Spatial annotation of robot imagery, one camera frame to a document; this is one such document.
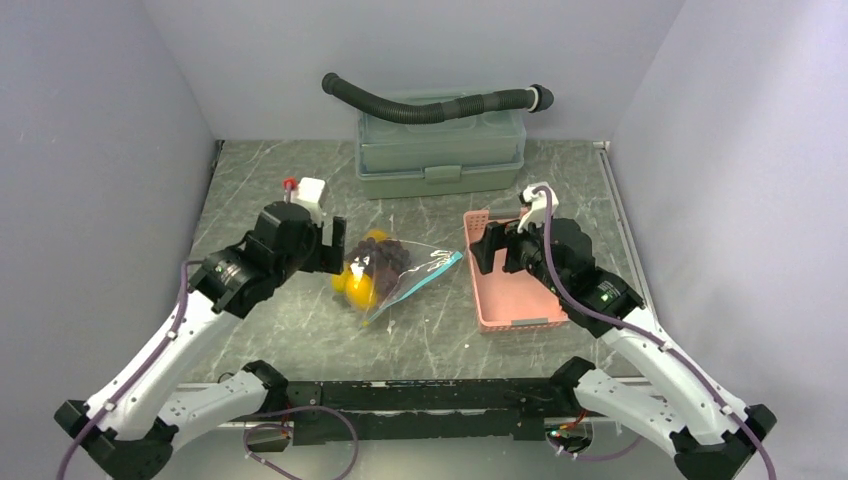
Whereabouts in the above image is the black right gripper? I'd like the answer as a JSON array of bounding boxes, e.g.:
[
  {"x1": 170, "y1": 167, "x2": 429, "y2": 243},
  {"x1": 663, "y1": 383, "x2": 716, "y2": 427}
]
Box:
[{"x1": 469, "y1": 209, "x2": 568, "y2": 297}]

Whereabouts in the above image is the yellow lemon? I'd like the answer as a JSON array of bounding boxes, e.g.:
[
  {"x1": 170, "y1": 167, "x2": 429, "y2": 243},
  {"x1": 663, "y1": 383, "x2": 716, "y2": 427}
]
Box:
[{"x1": 331, "y1": 269, "x2": 351, "y2": 293}]

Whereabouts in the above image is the yellow mango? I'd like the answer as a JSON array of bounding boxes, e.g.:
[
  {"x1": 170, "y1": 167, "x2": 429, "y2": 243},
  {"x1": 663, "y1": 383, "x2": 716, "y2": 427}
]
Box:
[{"x1": 343, "y1": 274, "x2": 378, "y2": 311}]

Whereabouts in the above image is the clear zip top bag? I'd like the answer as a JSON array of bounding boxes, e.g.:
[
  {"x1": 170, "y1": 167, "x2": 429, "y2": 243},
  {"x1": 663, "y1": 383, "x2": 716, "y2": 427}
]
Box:
[{"x1": 331, "y1": 229, "x2": 463, "y2": 327}]

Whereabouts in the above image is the yellow bell pepper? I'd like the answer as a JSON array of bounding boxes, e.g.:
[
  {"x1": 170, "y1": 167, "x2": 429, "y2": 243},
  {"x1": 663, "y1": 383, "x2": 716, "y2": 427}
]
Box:
[{"x1": 365, "y1": 229, "x2": 390, "y2": 242}]

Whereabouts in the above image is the dark red grape bunch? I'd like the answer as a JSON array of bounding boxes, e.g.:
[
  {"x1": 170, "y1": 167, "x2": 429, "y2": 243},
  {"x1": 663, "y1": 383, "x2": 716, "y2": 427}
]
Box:
[{"x1": 345, "y1": 237, "x2": 412, "y2": 299}]

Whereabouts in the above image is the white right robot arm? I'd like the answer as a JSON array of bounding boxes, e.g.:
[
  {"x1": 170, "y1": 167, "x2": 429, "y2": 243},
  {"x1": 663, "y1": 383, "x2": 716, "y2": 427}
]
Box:
[{"x1": 467, "y1": 218, "x2": 777, "y2": 479}]

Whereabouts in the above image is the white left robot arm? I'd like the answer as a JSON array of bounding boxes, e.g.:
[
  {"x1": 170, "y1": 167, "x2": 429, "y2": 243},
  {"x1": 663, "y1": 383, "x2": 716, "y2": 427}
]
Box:
[{"x1": 54, "y1": 201, "x2": 347, "y2": 479}]

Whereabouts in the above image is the pink perforated plastic basket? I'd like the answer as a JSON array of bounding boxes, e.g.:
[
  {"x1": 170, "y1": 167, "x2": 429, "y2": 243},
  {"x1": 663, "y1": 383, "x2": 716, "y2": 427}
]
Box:
[{"x1": 467, "y1": 250, "x2": 568, "y2": 333}]

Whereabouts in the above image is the green plastic storage box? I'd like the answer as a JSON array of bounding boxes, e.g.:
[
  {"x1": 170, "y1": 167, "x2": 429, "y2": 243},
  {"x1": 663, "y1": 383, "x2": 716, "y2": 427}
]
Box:
[{"x1": 354, "y1": 110, "x2": 526, "y2": 200}]

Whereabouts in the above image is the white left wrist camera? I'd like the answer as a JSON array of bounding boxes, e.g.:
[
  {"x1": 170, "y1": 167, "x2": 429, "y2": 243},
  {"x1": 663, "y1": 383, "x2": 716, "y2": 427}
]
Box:
[{"x1": 282, "y1": 177, "x2": 327, "y2": 227}]

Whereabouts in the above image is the black corrugated hose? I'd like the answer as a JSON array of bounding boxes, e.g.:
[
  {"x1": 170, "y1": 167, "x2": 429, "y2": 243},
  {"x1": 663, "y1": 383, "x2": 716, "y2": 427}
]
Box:
[{"x1": 320, "y1": 72, "x2": 555, "y2": 126}]

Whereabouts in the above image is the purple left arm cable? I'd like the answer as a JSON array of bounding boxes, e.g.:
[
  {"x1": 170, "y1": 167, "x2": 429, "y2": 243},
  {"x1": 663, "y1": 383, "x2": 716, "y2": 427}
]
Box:
[{"x1": 56, "y1": 259, "x2": 203, "y2": 480}]

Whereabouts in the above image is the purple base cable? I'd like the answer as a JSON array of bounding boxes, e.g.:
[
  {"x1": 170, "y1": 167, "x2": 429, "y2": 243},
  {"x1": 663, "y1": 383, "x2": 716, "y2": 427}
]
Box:
[{"x1": 242, "y1": 404, "x2": 361, "y2": 480}]

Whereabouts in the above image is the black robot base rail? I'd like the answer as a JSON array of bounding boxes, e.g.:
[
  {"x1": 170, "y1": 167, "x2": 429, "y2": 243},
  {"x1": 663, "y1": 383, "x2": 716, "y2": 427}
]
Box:
[{"x1": 237, "y1": 378, "x2": 597, "y2": 446}]

